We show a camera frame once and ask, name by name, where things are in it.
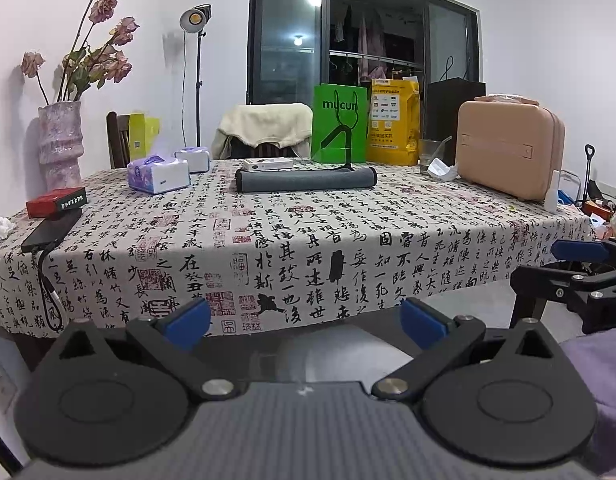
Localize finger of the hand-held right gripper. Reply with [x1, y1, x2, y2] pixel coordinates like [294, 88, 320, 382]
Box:
[552, 239, 616, 264]
[510, 265, 597, 333]

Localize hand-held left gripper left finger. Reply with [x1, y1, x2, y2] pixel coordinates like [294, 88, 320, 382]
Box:
[50, 297, 241, 402]

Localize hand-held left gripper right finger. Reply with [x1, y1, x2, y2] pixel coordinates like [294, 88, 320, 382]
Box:
[372, 297, 564, 401]

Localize grey towel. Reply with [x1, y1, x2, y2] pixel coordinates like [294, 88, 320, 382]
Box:
[235, 165, 379, 194]

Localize person's right forearm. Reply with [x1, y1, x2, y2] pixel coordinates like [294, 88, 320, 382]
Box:
[559, 329, 616, 477]

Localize orange box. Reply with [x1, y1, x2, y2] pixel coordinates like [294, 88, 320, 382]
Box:
[584, 199, 615, 222]

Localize small white bottle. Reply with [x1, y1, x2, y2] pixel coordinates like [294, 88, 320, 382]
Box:
[543, 169, 562, 213]

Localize calligraphy print tablecloth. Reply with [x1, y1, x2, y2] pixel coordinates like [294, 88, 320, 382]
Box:
[0, 156, 600, 339]

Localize pink hard case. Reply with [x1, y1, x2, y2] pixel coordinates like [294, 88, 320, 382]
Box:
[455, 93, 567, 202]

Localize purple tissue box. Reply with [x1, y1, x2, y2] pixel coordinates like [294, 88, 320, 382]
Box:
[127, 155, 192, 195]

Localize white paper packet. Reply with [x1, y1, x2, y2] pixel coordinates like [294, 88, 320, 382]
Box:
[430, 158, 460, 181]

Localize black phone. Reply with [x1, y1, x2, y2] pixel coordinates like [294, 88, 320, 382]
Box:
[20, 207, 84, 255]

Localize white tissue box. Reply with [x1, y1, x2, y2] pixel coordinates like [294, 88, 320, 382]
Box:
[173, 146, 212, 175]

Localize clear glass cup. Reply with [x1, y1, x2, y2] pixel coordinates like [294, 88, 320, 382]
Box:
[417, 138, 445, 176]

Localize red box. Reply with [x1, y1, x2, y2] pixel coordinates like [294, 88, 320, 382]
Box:
[26, 186, 89, 220]

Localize flat white box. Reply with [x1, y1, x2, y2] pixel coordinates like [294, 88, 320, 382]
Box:
[242, 157, 295, 171]

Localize dark wooden chair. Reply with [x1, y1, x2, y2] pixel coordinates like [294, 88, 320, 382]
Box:
[106, 111, 134, 170]
[227, 134, 300, 161]

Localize black stand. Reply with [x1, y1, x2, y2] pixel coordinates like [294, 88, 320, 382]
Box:
[320, 125, 369, 174]

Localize yellow box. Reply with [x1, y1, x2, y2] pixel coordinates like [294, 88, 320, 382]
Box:
[128, 112, 162, 159]

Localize black paper bag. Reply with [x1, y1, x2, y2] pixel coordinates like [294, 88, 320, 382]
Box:
[424, 78, 487, 162]

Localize yellow plastic bag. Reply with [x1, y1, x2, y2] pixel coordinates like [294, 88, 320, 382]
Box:
[366, 78, 421, 166]

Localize cream garment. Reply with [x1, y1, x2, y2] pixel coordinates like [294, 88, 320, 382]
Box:
[210, 102, 314, 161]

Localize pink ceramic vase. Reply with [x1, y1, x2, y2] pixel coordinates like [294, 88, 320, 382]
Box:
[37, 100, 84, 192]

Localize green paper bag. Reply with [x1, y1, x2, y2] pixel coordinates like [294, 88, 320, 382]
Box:
[310, 83, 369, 165]

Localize dried pink roses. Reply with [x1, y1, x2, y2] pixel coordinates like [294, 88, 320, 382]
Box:
[20, 0, 140, 107]

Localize hanging clothes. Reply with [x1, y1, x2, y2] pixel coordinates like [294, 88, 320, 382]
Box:
[330, 4, 390, 87]

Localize black framed glass door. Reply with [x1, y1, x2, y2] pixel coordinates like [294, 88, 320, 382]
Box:
[247, 0, 482, 107]

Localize studio light on stand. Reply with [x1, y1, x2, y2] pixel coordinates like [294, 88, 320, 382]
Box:
[179, 4, 213, 149]

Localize black handle trolley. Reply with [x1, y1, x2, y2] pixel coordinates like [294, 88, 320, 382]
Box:
[558, 143, 616, 207]

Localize black charging cable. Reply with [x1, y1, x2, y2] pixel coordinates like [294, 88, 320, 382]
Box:
[36, 244, 65, 334]

